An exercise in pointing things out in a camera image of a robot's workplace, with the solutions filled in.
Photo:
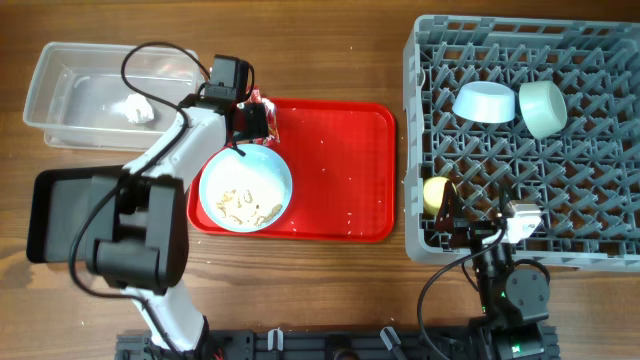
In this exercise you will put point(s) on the white tissue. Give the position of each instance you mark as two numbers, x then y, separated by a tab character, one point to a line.
136	109

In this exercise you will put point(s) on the red snack wrapper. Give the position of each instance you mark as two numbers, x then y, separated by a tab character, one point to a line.
272	137

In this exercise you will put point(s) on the light blue plate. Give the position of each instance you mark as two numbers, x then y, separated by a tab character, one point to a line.
250	166

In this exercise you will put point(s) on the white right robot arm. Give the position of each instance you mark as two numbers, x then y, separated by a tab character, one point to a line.
513	293

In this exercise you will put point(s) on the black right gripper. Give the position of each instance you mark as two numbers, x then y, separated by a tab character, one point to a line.
474	231

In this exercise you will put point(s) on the black plastic bin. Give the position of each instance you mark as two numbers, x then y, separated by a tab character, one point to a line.
59	205

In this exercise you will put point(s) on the clear plastic bin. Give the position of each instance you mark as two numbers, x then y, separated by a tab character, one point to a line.
74	86

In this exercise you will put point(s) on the yellow plastic cup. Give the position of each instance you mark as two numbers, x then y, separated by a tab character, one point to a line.
433	192

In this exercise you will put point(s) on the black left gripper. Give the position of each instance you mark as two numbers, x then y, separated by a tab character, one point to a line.
260	130

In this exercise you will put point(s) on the grey dishwasher rack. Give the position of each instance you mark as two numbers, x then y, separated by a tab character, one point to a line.
585	178

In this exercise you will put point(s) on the light blue bowl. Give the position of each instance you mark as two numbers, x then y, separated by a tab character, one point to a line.
485	102

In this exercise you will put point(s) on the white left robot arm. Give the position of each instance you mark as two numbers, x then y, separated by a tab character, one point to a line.
135	234

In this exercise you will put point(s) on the mint green bowl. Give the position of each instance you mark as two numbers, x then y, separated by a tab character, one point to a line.
543	108

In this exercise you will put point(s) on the red plastic tray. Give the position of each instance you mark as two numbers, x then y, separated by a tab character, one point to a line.
342	157

